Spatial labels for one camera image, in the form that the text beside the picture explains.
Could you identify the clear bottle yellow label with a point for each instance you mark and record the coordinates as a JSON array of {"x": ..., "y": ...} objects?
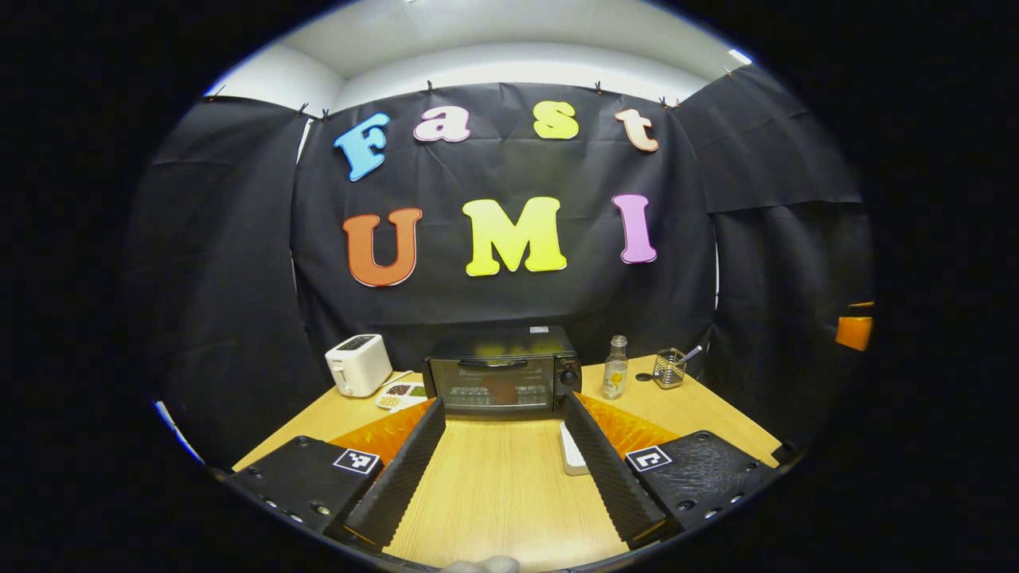
[{"x": 614, "y": 374}]

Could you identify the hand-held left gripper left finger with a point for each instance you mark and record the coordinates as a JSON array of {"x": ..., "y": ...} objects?
[{"x": 402, "y": 481}]

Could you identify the white toaster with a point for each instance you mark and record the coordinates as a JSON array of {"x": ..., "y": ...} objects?
[{"x": 358, "y": 366}]

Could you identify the black backdrop cloth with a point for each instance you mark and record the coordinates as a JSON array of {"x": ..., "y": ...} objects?
[{"x": 517, "y": 310}]

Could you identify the white divided seasoning dish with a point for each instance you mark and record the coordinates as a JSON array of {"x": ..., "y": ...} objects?
[{"x": 402, "y": 394}]

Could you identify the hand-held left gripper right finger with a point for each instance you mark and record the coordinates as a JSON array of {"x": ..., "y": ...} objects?
[{"x": 605, "y": 481}]

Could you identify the metal spoon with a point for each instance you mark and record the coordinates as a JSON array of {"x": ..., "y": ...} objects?
[{"x": 692, "y": 352}]

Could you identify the metal mesh holder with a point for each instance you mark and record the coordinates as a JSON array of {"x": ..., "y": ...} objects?
[{"x": 669, "y": 370}]

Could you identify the black electric oven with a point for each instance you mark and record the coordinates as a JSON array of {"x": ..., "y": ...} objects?
[{"x": 501, "y": 382}]

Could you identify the white rectangular tray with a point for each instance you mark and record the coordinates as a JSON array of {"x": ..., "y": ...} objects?
[{"x": 571, "y": 458}]

